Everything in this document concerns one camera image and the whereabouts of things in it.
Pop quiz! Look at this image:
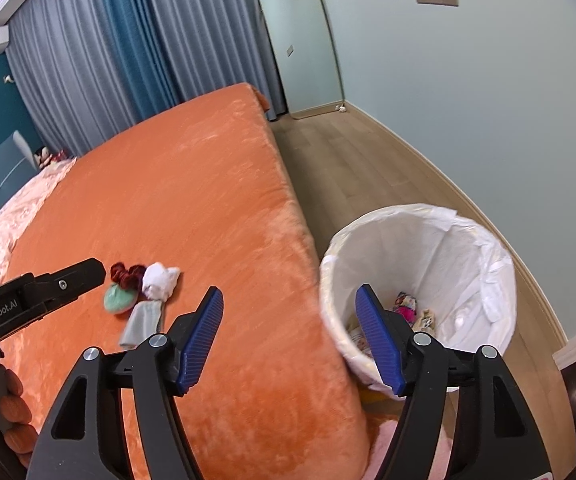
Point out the white-lined trash bin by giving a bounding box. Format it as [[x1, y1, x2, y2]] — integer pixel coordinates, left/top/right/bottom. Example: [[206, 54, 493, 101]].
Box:
[[319, 203, 517, 411]]

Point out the green round pad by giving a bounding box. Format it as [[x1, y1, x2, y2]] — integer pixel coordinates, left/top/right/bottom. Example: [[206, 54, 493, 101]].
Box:
[[104, 283, 138, 315]]

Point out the orange plush blanket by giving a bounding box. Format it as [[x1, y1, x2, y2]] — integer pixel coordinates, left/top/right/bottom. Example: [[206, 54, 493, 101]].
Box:
[[0, 82, 371, 480]]

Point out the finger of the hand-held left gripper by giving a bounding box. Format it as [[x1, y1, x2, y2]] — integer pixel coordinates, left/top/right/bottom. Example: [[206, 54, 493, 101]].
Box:
[[22, 257, 107, 312]]

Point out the white sock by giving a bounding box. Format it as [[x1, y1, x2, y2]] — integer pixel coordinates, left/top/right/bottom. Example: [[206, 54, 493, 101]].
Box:
[[142, 262, 181, 303]]

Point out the grey curtain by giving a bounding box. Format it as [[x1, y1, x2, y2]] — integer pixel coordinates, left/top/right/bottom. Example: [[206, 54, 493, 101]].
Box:
[[6, 0, 136, 156], [140, 0, 289, 121]]

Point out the grey sock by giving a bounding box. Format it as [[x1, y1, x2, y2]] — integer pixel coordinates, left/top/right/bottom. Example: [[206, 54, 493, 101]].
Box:
[[119, 301, 165, 351]]

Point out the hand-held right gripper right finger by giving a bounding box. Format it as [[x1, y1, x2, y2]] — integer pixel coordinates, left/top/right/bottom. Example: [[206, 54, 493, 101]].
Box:
[[355, 283, 554, 480]]

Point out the dark red scrunchie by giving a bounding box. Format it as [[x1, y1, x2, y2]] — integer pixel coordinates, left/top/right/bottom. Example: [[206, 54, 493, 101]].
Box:
[[110, 262, 147, 291]]

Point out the person's left hand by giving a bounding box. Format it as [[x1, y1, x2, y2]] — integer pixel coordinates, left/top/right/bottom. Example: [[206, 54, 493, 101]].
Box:
[[0, 367, 37, 467]]

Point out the pink quilt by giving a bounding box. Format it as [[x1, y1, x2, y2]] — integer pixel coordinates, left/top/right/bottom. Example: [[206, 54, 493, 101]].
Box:
[[0, 157, 77, 301]]

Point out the small plush toy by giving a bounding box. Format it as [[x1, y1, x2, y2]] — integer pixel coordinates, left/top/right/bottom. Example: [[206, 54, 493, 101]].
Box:
[[35, 146, 71, 168]]

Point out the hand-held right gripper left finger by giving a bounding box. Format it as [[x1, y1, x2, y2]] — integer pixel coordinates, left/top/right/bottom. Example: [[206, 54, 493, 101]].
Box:
[[26, 286, 225, 480]]

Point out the standing floor mirror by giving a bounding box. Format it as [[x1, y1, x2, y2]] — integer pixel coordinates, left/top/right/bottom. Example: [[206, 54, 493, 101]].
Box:
[[253, 0, 345, 120]]

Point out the blue curtain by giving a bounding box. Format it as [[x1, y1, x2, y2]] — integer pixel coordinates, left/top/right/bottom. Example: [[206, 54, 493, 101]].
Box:
[[95, 0, 179, 121]]

